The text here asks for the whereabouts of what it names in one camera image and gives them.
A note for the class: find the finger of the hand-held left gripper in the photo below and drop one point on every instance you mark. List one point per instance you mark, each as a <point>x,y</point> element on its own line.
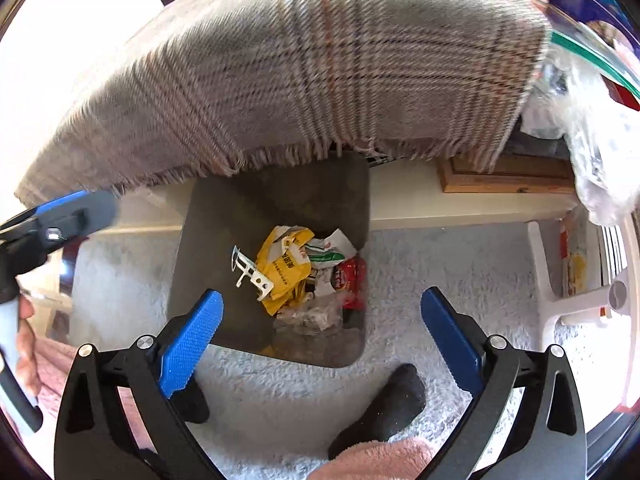
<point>75,212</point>

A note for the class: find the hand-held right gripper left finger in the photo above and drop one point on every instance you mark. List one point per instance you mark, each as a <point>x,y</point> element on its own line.
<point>190,345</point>

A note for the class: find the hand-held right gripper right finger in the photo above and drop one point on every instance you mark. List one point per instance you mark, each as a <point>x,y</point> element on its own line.
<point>450,340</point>

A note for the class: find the red snack packet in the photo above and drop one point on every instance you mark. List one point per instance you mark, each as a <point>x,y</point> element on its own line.
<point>352,280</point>

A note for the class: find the yellow wrapper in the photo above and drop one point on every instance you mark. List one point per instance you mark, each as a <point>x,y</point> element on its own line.
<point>282,270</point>

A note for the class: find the clear foil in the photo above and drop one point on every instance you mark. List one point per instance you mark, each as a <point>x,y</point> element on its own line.
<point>310,315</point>

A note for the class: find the dark grey trash bin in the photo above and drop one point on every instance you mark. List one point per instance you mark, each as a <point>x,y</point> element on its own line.
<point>225,220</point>

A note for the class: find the white green printed wrapper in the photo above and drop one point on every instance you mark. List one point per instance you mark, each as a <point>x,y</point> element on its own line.
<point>327,255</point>

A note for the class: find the person's left hand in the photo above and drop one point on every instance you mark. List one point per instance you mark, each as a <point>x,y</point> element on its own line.
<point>27,365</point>

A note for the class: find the person's black sock foot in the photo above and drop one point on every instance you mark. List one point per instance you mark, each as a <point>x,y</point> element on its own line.
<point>192,405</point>
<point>390,410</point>

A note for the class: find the white plastic rack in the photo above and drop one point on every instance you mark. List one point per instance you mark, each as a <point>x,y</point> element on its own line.
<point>565,305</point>

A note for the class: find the yellow snack packet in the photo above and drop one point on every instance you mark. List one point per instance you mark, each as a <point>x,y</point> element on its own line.
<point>575,260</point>

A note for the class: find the clear plastic bag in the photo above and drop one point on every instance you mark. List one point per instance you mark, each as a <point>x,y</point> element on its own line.
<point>600,135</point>

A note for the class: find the grey plaid tablecloth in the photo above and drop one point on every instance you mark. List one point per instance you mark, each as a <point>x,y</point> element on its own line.
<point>300,85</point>

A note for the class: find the white table frame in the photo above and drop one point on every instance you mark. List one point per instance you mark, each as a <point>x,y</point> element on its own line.
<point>450,207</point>

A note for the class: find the wooden frame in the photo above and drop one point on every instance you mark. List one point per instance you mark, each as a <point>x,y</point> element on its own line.
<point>500,180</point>

